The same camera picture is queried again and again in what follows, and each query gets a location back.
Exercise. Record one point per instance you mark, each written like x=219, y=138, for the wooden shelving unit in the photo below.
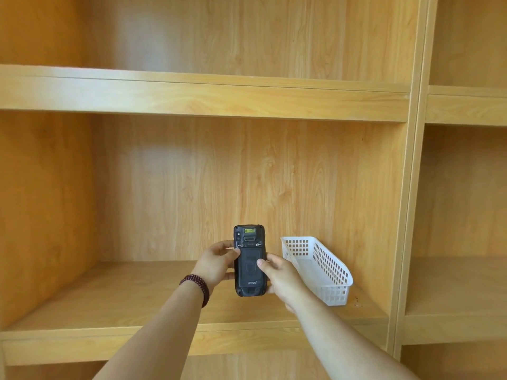
x=253, y=154

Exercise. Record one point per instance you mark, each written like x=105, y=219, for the person's left hand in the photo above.
x=214, y=265

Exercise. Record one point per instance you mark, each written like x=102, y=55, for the white plastic mesh basket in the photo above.
x=317, y=269

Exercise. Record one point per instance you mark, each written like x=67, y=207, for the person's right hand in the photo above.
x=283, y=281

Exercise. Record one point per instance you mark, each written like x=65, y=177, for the person's left thumb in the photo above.
x=231, y=252

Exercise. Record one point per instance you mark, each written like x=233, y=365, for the person's right forearm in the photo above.
x=344, y=340

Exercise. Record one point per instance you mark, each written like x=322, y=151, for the person's right thumb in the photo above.
x=264, y=268

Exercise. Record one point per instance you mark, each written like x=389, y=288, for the person's left forearm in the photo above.
x=158, y=332

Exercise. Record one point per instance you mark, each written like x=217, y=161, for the black handheld scanner device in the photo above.
x=250, y=261

